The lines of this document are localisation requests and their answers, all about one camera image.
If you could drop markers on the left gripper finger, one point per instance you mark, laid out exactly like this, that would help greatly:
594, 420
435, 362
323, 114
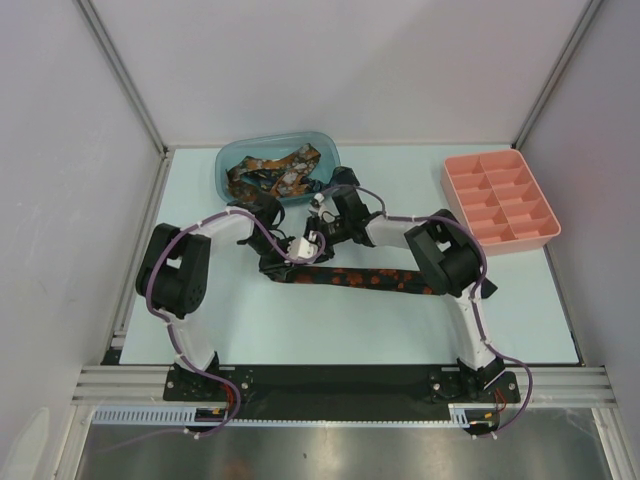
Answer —
271, 265
281, 276

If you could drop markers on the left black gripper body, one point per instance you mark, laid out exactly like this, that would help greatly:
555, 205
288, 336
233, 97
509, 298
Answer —
262, 246

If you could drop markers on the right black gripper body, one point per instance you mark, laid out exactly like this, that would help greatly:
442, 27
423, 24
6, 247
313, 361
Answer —
334, 230

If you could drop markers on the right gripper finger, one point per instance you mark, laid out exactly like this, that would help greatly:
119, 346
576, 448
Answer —
324, 257
329, 246

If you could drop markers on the black tie orange flowers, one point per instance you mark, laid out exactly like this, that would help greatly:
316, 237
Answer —
393, 280

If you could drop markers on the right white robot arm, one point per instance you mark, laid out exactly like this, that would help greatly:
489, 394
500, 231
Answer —
449, 263

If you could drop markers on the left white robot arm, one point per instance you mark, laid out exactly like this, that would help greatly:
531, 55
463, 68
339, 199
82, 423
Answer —
174, 272

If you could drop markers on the dark navy patterned tie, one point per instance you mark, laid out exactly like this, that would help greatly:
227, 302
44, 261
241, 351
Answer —
345, 177

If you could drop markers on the brown grey floral tie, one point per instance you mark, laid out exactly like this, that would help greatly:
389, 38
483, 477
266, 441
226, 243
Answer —
303, 160

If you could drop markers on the blue plastic tub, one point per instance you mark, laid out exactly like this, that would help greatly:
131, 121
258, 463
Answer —
275, 147

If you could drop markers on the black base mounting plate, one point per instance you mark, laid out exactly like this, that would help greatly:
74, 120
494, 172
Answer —
350, 393

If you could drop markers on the pink divided organizer tray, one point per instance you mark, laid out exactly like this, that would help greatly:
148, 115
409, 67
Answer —
497, 197

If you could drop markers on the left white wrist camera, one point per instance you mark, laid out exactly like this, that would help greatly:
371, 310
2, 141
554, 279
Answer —
306, 250

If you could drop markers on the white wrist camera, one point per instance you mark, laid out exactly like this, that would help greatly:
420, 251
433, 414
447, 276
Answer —
306, 250
317, 206

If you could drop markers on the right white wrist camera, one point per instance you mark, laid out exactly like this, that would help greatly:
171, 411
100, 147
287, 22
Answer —
317, 206

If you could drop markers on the white slotted cable duct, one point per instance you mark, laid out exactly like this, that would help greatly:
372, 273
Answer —
182, 416

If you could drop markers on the aluminium frame rail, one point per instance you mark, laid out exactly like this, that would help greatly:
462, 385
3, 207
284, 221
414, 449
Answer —
553, 387

